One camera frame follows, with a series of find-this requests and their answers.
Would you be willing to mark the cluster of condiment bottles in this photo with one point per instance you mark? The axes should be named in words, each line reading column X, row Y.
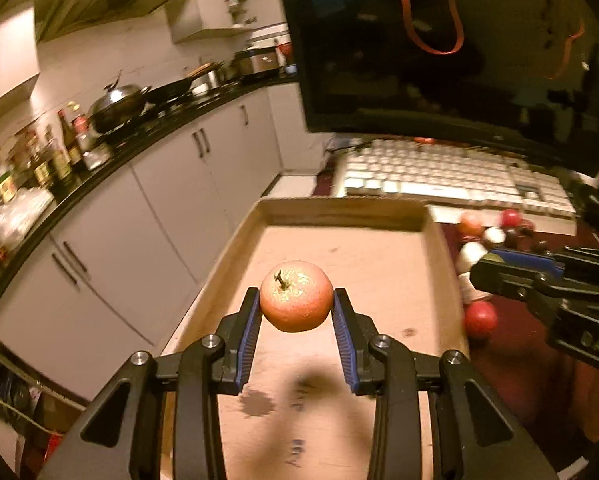
column 64, row 150

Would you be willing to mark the clear plastic bags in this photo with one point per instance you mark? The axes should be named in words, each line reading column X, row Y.
column 14, row 217

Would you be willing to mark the wooden spatula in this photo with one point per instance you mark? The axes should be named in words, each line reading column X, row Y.
column 204, row 68

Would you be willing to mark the dark red table mat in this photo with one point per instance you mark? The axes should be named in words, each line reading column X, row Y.
column 519, row 385

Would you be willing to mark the white wall cabinet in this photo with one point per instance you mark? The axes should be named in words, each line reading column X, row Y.
column 6, row 55
column 209, row 15

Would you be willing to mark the white keyboard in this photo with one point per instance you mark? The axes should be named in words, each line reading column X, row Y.
column 444, row 175

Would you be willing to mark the smooth red jujube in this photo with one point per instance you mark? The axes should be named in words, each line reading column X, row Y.
column 479, row 319

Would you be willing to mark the small red fruit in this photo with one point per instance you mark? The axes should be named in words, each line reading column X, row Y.
column 510, row 218

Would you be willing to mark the white carton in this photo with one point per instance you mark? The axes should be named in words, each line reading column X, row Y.
column 6, row 442

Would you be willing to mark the small dark round item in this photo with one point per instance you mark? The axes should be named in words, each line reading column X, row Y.
column 513, row 238

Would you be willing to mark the shallow cardboard box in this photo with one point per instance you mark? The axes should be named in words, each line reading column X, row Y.
column 369, row 270

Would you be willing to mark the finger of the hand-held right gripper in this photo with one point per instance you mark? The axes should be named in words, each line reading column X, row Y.
column 499, row 277
column 524, row 259

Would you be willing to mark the steel rice cooker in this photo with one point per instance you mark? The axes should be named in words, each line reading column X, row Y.
column 257, row 62

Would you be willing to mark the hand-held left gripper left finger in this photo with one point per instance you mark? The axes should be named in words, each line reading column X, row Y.
column 247, row 345

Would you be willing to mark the black kitchen countertop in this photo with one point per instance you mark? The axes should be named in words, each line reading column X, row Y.
column 124, row 152

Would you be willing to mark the black frying pan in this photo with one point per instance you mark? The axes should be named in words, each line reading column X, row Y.
column 174, row 87

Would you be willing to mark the black gas hob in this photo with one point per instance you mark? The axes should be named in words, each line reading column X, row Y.
column 154, row 112

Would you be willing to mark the wok with steel lid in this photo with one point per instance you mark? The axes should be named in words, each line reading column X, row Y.
column 119, row 102

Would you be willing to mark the steel pot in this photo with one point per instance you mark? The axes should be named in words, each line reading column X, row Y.
column 208, row 81

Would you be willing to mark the small white round item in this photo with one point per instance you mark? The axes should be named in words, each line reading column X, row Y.
column 472, row 256
column 494, row 237

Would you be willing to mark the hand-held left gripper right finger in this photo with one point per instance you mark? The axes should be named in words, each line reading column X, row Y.
column 344, row 340

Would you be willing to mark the grey kitchen base cabinets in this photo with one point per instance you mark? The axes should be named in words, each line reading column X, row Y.
column 154, row 220

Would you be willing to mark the black monitor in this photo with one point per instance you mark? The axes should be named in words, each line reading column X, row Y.
column 379, row 60

